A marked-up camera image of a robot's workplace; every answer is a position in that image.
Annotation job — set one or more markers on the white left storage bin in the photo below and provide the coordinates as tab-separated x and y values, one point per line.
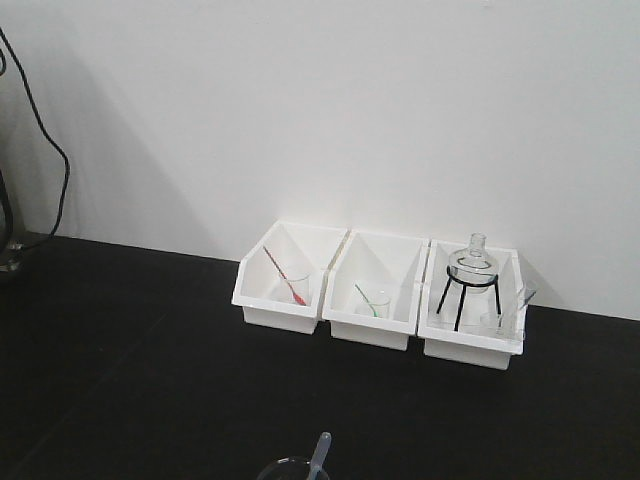
295	247

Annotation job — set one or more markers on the clear glass beaker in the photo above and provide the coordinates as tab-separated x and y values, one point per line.
286	468

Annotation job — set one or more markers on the red plastic dropper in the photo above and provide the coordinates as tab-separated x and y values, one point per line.
282	275

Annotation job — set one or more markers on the glass enclosure lab apparatus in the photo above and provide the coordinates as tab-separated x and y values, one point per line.
12	235

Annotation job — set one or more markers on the green plastic dropper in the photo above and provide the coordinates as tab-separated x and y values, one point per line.
366	301

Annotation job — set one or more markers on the small beaker in bin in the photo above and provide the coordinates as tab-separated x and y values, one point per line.
381	302
295	288

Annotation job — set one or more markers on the white right storage bin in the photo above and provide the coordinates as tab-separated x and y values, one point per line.
474	325

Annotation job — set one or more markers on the blue-tinted plastic dropper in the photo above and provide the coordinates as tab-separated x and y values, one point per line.
319	455

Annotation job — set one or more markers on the small beaker in left bin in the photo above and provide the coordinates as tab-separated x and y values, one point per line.
295	288

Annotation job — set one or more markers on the white storage bin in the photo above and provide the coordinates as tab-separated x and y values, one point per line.
377	261
474	325
295	247

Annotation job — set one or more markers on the round glass flask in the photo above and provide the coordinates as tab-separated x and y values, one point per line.
473	264

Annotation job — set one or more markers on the small beaker in middle bin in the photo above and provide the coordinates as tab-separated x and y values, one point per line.
381	302

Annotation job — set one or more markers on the blue dropper in right bin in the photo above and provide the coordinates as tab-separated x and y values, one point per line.
525	294

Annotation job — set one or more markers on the white middle storage bin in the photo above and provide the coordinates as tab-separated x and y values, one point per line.
377	261

